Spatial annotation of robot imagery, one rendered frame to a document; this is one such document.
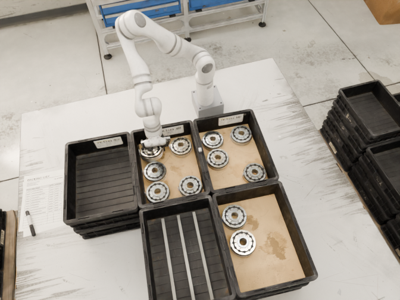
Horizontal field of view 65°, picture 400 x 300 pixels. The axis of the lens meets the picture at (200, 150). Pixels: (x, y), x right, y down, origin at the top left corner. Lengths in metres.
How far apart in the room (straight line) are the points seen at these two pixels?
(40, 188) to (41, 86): 1.72
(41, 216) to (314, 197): 1.31
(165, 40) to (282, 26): 2.46
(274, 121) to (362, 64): 1.79
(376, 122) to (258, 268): 1.36
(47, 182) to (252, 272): 1.09
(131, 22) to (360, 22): 3.08
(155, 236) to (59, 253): 0.46
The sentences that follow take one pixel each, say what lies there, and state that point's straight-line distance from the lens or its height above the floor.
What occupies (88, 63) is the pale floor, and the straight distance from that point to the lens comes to 3.38.
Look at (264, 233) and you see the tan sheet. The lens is 1.36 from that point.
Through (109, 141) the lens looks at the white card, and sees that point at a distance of 1.54.
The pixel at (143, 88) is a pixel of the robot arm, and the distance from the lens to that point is 1.22.
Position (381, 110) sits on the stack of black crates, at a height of 0.49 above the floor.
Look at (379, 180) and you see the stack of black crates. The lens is 2.17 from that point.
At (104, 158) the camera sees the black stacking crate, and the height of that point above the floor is 0.83.
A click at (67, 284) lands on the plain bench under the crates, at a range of 1.54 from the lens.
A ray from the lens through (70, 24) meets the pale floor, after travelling 3.97.
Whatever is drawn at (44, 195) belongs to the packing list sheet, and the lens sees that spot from 1.74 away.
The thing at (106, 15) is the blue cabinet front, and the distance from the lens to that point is 3.13.
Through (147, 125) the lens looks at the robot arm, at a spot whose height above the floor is 1.10.
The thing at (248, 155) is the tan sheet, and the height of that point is 0.83.
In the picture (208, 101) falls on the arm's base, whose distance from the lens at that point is 1.71.
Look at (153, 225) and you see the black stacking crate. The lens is 1.37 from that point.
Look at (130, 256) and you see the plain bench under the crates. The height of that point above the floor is 0.70.
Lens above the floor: 2.10
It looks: 57 degrees down
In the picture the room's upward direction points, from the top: 3 degrees counter-clockwise
